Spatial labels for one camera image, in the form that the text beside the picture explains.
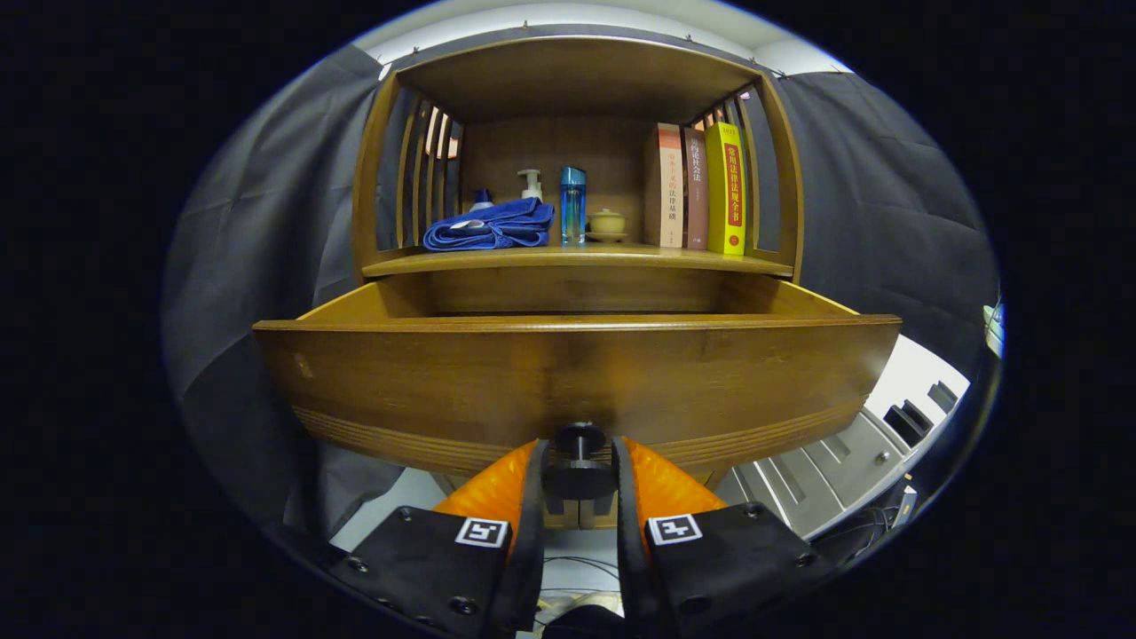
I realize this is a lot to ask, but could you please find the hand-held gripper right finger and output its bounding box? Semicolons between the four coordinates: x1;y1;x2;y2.
611;435;831;639

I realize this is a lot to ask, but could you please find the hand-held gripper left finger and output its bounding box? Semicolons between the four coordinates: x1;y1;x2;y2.
328;438;551;639

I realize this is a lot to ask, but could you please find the wooden drawer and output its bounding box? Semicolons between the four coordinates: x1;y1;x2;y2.
253;266;903;502

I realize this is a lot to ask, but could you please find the wooden countertop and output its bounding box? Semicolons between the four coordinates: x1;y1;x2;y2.
362;244;793;278

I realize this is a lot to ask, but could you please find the white drawer unit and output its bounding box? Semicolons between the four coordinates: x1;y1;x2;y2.
714;335;970;540

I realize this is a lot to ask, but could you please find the wooden cabinet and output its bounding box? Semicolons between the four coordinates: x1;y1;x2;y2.
352;35;806;532

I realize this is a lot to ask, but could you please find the blue folded towel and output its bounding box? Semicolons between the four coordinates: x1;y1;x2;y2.
422;197;556;251

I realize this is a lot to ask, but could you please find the blue glass bottle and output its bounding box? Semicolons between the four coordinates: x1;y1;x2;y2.
560;166;588;245

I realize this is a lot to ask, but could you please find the beige book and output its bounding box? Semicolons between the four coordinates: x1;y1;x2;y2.
644;122;684;249

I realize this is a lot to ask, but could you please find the brown book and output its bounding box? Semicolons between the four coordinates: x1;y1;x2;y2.
682;127;709;250

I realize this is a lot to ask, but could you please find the yellow book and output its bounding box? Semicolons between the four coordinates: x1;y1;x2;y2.
706;122;747;256

